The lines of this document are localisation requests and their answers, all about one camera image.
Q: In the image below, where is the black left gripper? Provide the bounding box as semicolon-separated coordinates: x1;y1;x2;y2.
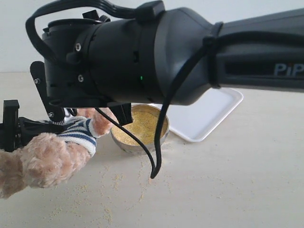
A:
0;100;64;152

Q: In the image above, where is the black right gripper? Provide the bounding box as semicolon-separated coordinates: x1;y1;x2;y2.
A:
47;96;133;125

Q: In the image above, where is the beige teddy bear striped sweater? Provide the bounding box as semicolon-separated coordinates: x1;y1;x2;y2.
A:
0;108;117;199

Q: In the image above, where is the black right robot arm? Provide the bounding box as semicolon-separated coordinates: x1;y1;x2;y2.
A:
42;8;304;108

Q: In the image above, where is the steel bowl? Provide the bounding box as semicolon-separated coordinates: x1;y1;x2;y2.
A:
110;104;161;155

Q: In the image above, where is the yellow millet grain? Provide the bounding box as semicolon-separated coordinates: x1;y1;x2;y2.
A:
111;111;158;146

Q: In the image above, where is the white rectangular plastic tray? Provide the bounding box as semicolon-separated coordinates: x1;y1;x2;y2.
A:
167;88;244;143

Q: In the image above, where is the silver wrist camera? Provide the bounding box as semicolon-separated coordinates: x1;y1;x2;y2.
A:
29;61;78;125

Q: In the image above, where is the black cable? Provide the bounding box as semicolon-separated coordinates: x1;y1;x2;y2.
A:
25;0;304;179

